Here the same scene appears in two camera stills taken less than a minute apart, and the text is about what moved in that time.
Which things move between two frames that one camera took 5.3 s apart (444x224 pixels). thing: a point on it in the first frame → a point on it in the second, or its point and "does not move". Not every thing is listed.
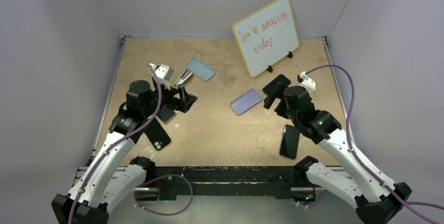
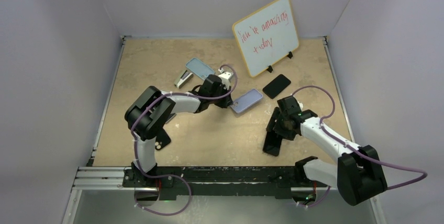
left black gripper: (182, 103) → (226, 102)
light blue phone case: (200, 69) does not move
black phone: (289, 142) → (272, 143)
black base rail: (276, 180) does not move
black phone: (269, 88) does not move
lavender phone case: (245, 101) does not move
